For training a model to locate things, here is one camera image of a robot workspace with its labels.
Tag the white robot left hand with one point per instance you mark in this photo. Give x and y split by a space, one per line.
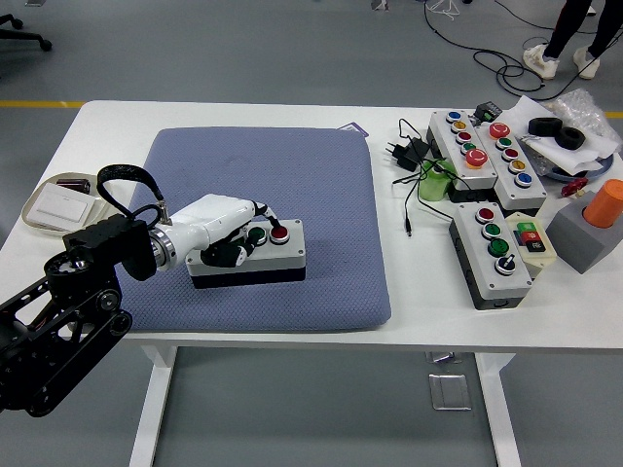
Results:
214 216

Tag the grey four-button control box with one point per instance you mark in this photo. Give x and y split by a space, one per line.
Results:
511 287
287 262

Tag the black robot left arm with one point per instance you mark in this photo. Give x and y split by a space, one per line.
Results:
107 238

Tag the five-button box, red mushroom end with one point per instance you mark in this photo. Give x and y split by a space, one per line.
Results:
530 194
440 127

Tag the blue-grey padded mat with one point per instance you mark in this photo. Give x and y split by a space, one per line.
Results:
316 170

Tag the dark red small part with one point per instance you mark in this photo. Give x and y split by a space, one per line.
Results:
73 185

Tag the purple card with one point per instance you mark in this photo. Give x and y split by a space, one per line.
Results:
354 129

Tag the white oval tray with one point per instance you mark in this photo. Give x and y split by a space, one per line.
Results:
36 226

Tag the black power adapter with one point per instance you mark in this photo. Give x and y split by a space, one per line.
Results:
406 153

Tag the white table leg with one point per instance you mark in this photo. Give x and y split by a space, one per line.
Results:
501 413
151 413

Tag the green plastic cylinder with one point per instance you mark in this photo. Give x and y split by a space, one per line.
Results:
430 187

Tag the black office chair base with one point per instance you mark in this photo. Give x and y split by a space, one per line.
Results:
29 36

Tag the small white floor object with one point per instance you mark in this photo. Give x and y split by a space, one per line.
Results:
379 4

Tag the small black relay module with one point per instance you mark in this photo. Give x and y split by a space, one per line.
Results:
488 112

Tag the metal floor socket plate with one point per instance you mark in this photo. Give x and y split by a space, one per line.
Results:
450 391

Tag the white foam sheet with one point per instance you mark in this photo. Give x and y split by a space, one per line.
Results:
523 114

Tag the grey block holder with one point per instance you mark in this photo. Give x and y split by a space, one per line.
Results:
574 238

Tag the red valve knob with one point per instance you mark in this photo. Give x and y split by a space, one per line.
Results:
574 187

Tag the clear bubble wrap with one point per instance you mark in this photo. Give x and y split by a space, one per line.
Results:
584 112

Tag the person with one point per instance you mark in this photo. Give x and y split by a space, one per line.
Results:
560 34

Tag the orange cylinder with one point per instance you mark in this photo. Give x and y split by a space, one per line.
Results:
606 204

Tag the blue-rimmed round plate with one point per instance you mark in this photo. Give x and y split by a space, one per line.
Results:
606 168

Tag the white wall switch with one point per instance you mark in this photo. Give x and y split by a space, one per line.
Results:
61 206

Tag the small metal floor bracket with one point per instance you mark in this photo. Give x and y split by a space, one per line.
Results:
443 358

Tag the cream switch, green red keys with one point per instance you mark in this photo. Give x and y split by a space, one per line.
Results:
533 243

